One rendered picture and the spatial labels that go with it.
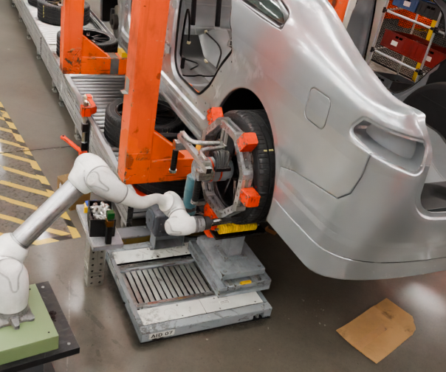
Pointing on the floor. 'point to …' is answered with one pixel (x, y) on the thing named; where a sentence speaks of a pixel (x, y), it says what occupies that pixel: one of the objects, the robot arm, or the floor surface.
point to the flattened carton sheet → (379, 330)
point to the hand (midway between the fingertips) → (235, 219)
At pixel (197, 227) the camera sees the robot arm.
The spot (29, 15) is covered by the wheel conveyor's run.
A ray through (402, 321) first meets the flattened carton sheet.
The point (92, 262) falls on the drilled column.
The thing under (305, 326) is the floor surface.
